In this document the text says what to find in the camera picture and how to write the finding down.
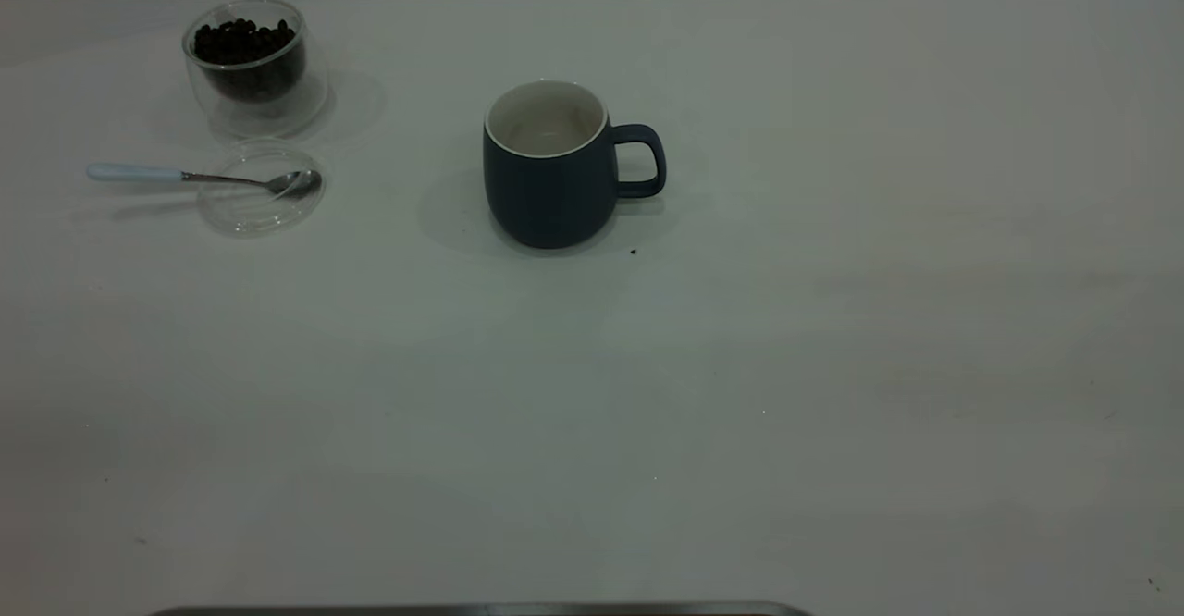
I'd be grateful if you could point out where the dark blue ceramic mug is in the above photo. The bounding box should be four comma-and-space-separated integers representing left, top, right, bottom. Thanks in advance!
482, 80, 667, 250

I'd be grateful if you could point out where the clear glass lid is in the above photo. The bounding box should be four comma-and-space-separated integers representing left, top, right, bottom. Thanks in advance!
195, 139, 326, 237

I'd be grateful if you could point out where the double-walled glass cup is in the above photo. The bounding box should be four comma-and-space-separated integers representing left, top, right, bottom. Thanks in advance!
181, 0, 330, 142

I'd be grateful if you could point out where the dark coffee beans heap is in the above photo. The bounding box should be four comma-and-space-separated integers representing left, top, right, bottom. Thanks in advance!
192, 18, 307, 104

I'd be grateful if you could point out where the white-handled metal spoon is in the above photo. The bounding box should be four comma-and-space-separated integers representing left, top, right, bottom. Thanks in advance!
86, 164, 323, 199

